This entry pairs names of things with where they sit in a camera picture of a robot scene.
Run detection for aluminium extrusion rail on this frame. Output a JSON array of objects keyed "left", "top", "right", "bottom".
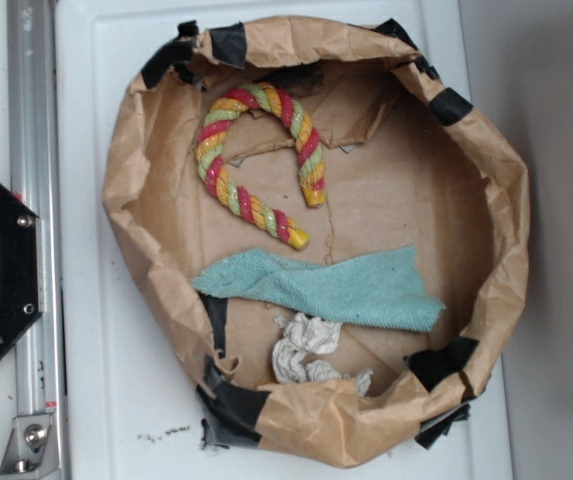
[{"left": 7, "top": 1, "right": 71, "bottom": 479}]

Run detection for teal terry cloth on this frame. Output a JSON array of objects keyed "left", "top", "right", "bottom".
[{"left": 191, "top": 246, "right": 445, "bottom": 333}]

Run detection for metal corner bracket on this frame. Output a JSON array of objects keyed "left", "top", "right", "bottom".
[{"left": 0, "top": 413, "right": 61, "bottom": 479}]

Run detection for white tray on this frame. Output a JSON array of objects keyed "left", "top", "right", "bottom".
[{"left": 55, "top": 1, "right": 512, "bottom": 479}]

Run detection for crumpled white paper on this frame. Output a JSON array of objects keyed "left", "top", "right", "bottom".
[{"left": 271, "top": 312, "right": 374, "bottom": 397}]

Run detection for multicolored twisted rope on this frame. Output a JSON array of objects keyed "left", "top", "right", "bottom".
[{"left": 194, "top": 82, "right": 327, "bottom": 252}]

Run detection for brown paper bag bin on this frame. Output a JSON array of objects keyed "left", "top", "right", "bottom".
[{"left": 103, "top": 16, "right": 530, "bottom": 467}]

